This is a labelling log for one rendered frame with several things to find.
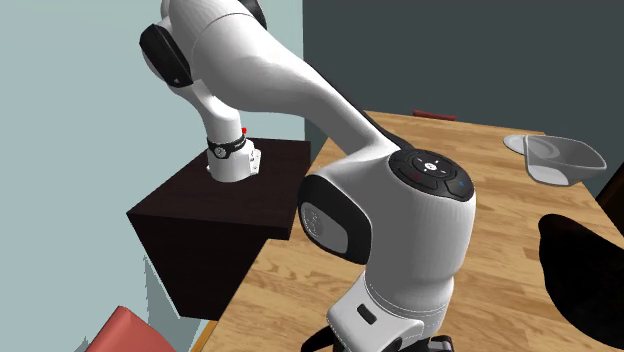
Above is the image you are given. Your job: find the dark red chair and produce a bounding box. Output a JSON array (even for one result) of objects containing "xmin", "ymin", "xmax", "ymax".
[{"xmin": 412, "ymin": 109, "xmax": 458, "ymax": 122}]

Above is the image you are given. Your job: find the grey plate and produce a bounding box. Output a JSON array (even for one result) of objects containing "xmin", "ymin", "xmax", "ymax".
[{"xmin": 502, "ymin": 134, "xmax": 529, "ymax": 156}]

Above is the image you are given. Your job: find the dark robot stand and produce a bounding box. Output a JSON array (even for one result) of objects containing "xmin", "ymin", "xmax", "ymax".
[{"xmin": 126, "ymin": 137, "xmax": 312, "ymax": 321}]

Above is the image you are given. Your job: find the black rounded object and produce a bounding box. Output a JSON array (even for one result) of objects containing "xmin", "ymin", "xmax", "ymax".
[{"xmin": 537, "ymin": 213, "xmax": 624, "ymax": 350}]

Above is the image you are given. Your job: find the wooden table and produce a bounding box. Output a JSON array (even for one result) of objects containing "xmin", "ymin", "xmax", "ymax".
[{"xmin": 189, "ymin": 110, "xmax": 624, "ymax": 352}]

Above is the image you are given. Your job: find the clear grey bowl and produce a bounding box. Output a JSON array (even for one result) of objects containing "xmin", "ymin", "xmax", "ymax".
[{"xmin": 522, "ymin": 134, "xmax": 608, "ymax": 187}]

